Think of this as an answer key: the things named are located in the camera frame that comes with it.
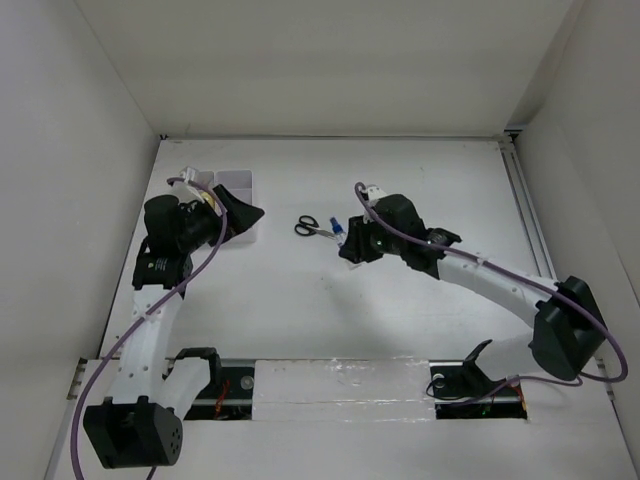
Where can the aluminium rail right side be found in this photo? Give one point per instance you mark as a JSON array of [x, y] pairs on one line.
[[524, 203]]

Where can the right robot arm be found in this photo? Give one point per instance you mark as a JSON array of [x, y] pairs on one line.
[[565, 325]]

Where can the clear blue-capped glue bottle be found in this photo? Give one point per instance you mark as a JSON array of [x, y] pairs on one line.
[[340, 237]]

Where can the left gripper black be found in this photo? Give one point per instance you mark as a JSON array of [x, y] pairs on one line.
[[239, 215]]

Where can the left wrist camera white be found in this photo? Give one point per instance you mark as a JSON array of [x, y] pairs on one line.
[[185, 190]]

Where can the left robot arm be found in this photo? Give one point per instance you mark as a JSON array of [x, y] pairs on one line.
[[139, 424]]

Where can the yellow highlighter body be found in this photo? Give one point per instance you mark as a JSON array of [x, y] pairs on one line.
[[210, 200]]

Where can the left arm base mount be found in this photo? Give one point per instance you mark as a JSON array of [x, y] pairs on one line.
[[229, 400]]

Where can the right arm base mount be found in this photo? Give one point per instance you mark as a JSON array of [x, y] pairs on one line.
[[462, 391]]

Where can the black-handled scissors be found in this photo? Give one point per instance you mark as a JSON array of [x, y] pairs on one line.
[[308, 226]]

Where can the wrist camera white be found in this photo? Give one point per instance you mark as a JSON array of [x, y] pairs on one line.
[[372, 194], [185, 190]]

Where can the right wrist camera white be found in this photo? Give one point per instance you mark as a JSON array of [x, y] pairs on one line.
[[372, 194]]

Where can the white six-compartment organizer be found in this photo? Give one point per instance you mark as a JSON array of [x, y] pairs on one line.
[[240, 184]]

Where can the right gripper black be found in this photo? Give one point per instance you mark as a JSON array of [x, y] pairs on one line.
[[355, 245]]

